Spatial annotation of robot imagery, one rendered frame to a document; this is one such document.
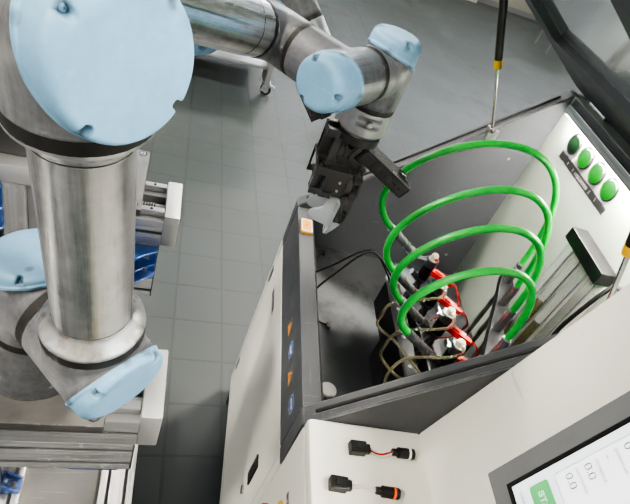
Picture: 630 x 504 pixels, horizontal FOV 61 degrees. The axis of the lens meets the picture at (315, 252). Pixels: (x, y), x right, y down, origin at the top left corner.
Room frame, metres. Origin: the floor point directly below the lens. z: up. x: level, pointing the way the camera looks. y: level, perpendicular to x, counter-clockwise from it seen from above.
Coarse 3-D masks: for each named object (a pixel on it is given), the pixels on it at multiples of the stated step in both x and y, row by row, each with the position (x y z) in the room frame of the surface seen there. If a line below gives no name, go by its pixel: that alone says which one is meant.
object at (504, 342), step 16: (464, 272) 0.73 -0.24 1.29; (480, 272) 0.73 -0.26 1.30; (496, 272) 0.74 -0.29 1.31; (512, 272) 0.74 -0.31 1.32; (432, 288) 0.71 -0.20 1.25; (528, 288) 0.76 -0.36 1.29; (528, 304) 0.77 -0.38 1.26; (400, 320) 0.70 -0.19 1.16; (416, 336) 0.72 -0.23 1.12; (512, 336) 0.77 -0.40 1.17; (432, 352) 0.74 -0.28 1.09
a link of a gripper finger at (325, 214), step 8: (328, 200) 0.75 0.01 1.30; (336, 200) 0.75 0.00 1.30; (312, 208) 0.75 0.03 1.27; (320, 208) 0.75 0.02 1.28; (328, 208) 0.75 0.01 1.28; (336, 208) 0.76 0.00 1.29; (312, 216) 0.75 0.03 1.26; (320, 216) 0.75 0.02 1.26; (328, 216) 0.76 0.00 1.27; (328, 224) 0.76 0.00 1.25; (336, 224) 0.75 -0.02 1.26
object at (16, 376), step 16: (0, 352) 0.38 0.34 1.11; (16, 352) 0.38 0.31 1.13; (0, 368) 0.37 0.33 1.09; (16, 368) 0.37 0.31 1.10; (32, 368) 0.38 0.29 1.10; (0, 384) 0.36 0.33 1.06; (16, 384) 0.37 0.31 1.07; (32, 384) 0.37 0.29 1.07; (48, 384) 0.39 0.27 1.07; (32, 400) 0.37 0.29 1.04
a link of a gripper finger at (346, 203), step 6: (354, 186) 0.76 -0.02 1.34; (354, 192) 0.75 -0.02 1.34; (342, 198) 0.75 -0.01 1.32; (348, 198) 0.74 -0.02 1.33; (354, 198) 0.74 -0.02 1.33; (342, 204) 0.74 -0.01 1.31; (348, 204) 0.74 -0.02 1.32; (342, 210) 0.74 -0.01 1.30; (348, 210) 0.74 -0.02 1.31; (336, 216) 0.75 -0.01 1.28; (342, 216) 0.74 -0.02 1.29; (336, 222) 0.75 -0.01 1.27
